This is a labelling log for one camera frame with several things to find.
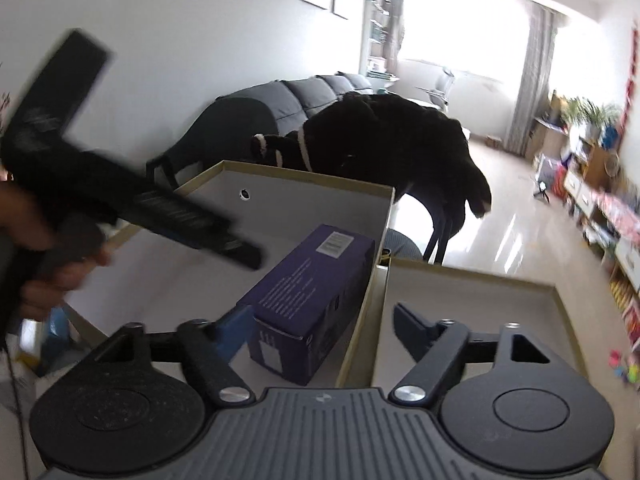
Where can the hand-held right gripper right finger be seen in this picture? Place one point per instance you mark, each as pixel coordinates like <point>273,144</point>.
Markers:
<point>412,327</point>

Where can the wooden shelf desk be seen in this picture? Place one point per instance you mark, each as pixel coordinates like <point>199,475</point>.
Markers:
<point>547,135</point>

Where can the black-legged dining chair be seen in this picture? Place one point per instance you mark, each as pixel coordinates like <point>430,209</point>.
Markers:
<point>442,240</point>

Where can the small wooden cabinet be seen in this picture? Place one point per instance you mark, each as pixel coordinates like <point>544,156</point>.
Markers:
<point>597,160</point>

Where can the dark padded dining chair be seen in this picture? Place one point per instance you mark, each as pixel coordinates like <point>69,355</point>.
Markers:
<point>230,125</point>

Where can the grey sofa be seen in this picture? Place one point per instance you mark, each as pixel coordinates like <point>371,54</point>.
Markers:
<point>320,97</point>

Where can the grey curtain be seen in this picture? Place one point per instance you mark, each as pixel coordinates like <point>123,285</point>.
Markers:
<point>532,80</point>

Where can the potted green plant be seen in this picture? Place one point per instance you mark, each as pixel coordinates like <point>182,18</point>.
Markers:
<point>590,112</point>

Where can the pink cloth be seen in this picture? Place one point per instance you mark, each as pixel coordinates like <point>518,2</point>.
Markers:
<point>620,215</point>

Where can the white office chair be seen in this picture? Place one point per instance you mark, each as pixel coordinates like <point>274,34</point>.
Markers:
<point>442,85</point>

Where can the colourful foam toy pieces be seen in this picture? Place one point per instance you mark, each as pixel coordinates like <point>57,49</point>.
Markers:
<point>625,367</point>

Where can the tall bookshelf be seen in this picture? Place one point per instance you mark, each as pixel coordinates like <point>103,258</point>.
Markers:
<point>377,35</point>

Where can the person's left hand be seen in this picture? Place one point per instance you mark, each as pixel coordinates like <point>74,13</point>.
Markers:
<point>50,295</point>

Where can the black floor stand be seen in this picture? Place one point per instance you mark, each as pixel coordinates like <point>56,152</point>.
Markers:
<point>541,191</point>

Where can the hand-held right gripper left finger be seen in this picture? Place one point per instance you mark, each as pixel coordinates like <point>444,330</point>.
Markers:
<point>235,322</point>

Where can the white low cabinet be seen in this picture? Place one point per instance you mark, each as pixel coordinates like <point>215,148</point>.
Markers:
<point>580,195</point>

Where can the black fleece coat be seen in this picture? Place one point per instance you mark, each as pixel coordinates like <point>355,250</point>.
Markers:
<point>390,145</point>

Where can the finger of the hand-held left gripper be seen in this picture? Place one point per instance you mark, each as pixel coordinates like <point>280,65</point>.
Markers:
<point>240,255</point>

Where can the beige cardboard storage box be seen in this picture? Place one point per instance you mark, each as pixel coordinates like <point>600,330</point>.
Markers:
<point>310,195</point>

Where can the purple medicine box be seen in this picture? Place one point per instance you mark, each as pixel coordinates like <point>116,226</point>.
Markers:
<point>300,300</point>

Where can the beige cardboard box lid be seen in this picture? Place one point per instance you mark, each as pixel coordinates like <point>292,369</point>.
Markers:
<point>475,310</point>

